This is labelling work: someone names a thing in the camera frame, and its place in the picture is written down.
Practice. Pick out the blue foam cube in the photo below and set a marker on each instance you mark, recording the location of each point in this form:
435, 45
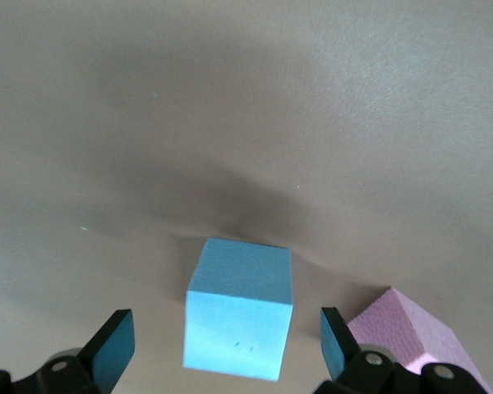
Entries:
238, 320

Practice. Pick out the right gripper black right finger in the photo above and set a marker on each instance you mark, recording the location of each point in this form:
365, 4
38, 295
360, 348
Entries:
341, 353

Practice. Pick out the brown table cover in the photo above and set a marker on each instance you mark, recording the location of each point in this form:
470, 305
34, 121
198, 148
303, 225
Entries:
246, 82

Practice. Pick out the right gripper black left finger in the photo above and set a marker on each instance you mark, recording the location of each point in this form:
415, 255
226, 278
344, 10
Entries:
111, 353

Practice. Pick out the pink foam cube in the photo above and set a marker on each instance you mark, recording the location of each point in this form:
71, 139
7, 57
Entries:
394, 320

